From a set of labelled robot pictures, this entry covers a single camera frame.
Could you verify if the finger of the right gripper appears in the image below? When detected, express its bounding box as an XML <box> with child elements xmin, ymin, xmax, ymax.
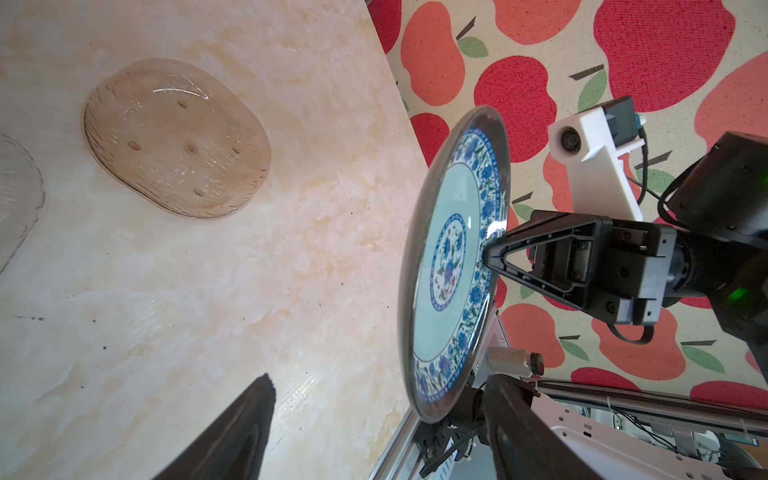
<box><xmin>483</xmin><ymin>210</ymin><xmax>612</xmax><ymax>311</ymax></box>

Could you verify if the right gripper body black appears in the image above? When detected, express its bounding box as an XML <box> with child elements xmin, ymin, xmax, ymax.
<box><xmin>570</xmin><ymin>220</ymin><xmax>690</xmax><ymax>327</ymax></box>

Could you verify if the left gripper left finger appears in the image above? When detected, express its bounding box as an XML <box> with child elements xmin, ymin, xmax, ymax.
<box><xmin>156</xmin><ymin>374</ymin><xmax>276</xmax><ymax>479</ymax></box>

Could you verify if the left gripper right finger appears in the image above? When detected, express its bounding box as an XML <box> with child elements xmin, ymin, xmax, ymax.
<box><xmin>482</xmin><ymin>374</ymin><xmax>599</xmax><ymax>479</ymax></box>

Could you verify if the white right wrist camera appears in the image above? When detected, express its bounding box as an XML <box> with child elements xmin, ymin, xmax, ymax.
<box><xmin>548</xmin><ymin>96</ymin><xmax>645</xmax><ymax>221</ymax></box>

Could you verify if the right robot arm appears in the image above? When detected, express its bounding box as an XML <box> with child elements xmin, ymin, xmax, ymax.
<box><xmin>483</xmin><ymin>132</ymin><xmax>767</xmax><ymax>370</ymax></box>

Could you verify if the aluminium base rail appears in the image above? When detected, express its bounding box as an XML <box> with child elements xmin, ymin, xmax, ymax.
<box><xmin>371</xmin><ymin>362</ymin><xmax>767</xmax><ymax>479</ymax></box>

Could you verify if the brown tinted glass plate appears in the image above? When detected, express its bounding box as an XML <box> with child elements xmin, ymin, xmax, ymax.
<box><xmin>82</xmin><ymin>58</ymin><xmax>272</xmax><ymax>220</ymax></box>

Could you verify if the clear glass plate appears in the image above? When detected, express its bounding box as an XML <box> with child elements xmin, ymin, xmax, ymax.
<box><xmin>1</xmin><ymin>134</ymin><xmax>46</xmax><ymax>272</ymax></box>

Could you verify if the blue floral ceramic plate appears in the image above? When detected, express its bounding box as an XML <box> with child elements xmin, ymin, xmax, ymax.
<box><xmin>397</xmin><ymin>106</ymin><xmax>510</xmax><ymax>423</ymax></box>

